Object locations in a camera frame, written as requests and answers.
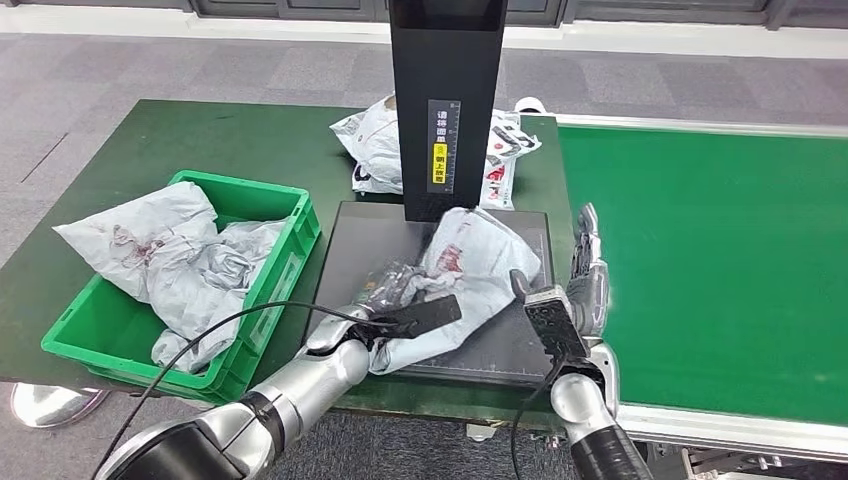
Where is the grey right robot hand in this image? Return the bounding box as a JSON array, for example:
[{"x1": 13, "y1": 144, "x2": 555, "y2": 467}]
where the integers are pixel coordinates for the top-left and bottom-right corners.
[{"x1": 510, "y1": 203, "x2": 611, "y2": 340}]

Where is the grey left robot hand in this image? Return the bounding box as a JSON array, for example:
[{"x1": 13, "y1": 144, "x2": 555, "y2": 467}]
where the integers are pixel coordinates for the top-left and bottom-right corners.
[{"x1": 364, "y1": 261, "x2": 426, "y2": 317}]

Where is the white parcel bag red print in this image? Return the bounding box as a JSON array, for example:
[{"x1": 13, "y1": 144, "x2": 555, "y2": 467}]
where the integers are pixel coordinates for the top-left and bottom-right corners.
[{"x1": 367, "y1": 206, "x2": 543, "y2": 377}]

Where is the grey parcel bag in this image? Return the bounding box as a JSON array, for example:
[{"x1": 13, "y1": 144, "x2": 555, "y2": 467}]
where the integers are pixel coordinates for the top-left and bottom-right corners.
[{"x1": 146, "y1": 219, "x2": 287, "y2": 376}]

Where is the pale parcel bag red print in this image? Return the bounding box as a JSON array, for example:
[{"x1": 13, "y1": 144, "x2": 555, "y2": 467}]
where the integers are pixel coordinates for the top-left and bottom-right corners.
[{"x1": 52, "y1": 182, "x2": 220, "y2": 305}]

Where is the black scanner machine with column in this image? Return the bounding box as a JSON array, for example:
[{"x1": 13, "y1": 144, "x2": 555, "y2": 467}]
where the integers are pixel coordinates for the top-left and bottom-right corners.
[{"x1": 307, "y1": 0, "x2": 558, "y2": 389}]

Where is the green conveyor belt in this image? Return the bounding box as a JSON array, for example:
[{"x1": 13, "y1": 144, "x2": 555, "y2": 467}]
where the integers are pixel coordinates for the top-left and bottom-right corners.
[{"x1": 559, "y1": 125, "x2": 848, "y2": 425}]

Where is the green plastic crate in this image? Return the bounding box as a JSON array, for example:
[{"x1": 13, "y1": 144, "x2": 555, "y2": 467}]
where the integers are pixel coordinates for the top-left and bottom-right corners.
[{"x1": 40, "y1": 170, "x2": 323, "y2": 407}]

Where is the white mailer bag black lettering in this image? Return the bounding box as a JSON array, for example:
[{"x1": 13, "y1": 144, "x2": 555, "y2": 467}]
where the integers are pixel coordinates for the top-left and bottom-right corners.
[{"x1": 329, "y1": 92, "x2": 405, "y2": 196}]

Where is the white mailer bag red print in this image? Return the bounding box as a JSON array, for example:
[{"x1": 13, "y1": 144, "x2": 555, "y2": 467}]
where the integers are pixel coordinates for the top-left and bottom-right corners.
[{"x1": 480, "y1": 110, "x2": 545, "y2": 211}]

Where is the black and yellow column sticker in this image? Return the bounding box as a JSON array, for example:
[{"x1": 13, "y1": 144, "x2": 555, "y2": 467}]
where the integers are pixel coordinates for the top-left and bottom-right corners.
[{"x1": 427, "y1": 99, "x2": 463, "y2": 195}]

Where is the round silver table foot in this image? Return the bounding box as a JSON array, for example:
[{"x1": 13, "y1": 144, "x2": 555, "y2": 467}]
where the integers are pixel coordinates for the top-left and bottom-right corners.
[{"x1": 9, "y1": 384, "x2": 109, "y2": 429}]

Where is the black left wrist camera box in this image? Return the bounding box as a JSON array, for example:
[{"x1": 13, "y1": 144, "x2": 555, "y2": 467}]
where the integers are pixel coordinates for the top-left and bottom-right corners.
[{"x1": 390, "y1": 294, "x2": 463, "y2": 340}]

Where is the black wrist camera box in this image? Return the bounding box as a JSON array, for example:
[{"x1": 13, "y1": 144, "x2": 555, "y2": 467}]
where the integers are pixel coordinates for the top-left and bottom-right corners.
[
  {"x1": 390, "y1": 294, "x2": 463, "y2": 340},
  {"x1": 523, "y1": 286, "x2": 590, "y2": 362}
]

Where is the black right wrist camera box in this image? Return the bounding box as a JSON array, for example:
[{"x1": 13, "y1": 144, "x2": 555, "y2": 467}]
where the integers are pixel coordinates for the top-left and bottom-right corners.
[{"x1": 523, "y1": 286, "x2": 590, "y2": 362}]

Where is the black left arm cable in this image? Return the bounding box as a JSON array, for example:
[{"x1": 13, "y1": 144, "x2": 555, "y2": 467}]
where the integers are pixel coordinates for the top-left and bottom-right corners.
[{"x1": 89, "y1": 301, "x2": 402, "y2": 480}]

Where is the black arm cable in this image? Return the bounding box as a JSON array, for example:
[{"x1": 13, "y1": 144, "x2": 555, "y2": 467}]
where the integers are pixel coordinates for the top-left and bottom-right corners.
[
  {"x1": 89, "y1": 301, "x2": 402, "y2": 480},
  {"x1": 510, "y1": 357, "x2": 566, "y2": 480}
]

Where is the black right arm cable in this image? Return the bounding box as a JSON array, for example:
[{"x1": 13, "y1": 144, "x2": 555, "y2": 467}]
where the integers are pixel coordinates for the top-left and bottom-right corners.
[{"x1": 510, "y1": 357, "x2": 566, "y2": 480}]

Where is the aluminium conveyor frame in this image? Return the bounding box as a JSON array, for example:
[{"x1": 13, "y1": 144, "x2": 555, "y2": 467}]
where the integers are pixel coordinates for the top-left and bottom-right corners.
[{"x1": 556, "y1": 113, "x2": 848, "y2": 480}]

